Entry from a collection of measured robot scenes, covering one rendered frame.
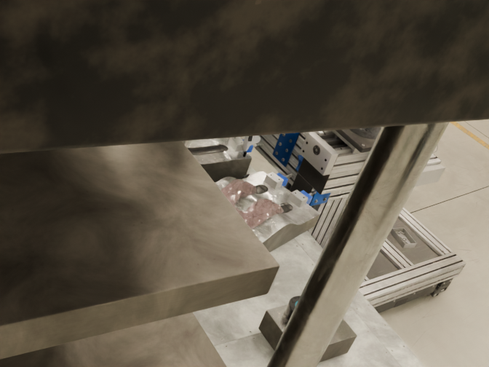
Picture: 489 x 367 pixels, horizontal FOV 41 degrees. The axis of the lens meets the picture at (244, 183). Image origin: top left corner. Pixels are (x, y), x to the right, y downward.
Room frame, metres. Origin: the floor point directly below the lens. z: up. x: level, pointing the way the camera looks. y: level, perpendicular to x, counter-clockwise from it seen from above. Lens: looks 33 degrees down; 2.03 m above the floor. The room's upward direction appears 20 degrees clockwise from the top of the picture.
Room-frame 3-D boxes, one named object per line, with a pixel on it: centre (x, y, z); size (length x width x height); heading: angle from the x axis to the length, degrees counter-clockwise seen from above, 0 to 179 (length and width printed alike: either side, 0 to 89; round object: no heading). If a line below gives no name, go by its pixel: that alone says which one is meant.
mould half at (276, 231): (1.65, -0.03, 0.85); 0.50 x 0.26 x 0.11; 150
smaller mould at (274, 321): (1.28, -0.29, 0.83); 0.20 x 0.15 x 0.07; 133
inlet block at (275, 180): (1.92, -0.11, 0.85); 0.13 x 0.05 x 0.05; 150
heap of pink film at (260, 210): (1.66, -0.03, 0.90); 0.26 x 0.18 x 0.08; 150
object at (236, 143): (2.00, 0.04, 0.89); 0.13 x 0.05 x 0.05; 133
